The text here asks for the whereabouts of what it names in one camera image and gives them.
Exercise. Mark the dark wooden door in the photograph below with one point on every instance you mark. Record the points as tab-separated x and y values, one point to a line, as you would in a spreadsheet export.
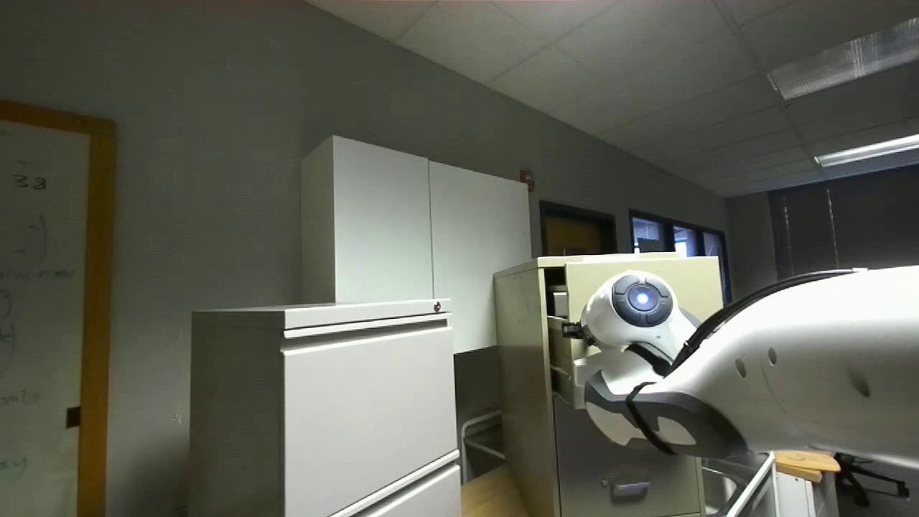
575	235

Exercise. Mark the wood framed whiteboard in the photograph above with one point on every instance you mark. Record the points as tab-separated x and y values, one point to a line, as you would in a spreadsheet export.
38	305

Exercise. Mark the grey lateral file cabinet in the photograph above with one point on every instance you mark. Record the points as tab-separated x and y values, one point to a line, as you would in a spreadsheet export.
364	403

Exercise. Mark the beige file cabinet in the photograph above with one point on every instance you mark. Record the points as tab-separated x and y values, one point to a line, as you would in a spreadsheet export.
522	384

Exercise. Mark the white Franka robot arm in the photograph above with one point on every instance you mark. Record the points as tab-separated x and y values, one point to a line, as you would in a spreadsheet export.
814	364

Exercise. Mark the round wooden stool seat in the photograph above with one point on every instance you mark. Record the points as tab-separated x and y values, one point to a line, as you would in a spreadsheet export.
805	463

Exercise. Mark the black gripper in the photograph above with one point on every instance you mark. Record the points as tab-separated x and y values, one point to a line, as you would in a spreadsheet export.
574	331

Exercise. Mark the black chair base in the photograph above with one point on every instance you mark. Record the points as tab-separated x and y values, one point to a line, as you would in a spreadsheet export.
867	476

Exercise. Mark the wood top grey front cabinet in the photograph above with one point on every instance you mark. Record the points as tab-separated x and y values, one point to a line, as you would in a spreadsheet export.
492	493

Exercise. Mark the large ceiling light panel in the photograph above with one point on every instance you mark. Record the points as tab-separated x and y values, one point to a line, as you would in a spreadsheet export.
842	60

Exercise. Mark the white metal rail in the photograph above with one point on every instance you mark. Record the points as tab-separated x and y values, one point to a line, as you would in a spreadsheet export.
750	489

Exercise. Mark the narrow ceiling light strip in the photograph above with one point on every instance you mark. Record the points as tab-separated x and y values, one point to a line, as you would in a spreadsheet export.
867	150

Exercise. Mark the dark window blinds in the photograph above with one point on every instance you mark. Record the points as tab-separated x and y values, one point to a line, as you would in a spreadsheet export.
842	226

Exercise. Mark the grey metal frame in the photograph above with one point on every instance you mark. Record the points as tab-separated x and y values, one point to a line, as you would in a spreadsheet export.
476	440

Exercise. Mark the dark framed window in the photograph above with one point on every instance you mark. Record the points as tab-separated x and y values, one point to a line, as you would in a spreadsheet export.
650	235

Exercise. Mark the tall white wall cabinet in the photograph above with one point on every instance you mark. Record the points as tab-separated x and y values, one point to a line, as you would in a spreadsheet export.
383	221

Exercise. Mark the beige file cabinet drawer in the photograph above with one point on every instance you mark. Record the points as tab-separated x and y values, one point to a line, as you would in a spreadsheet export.
690	278

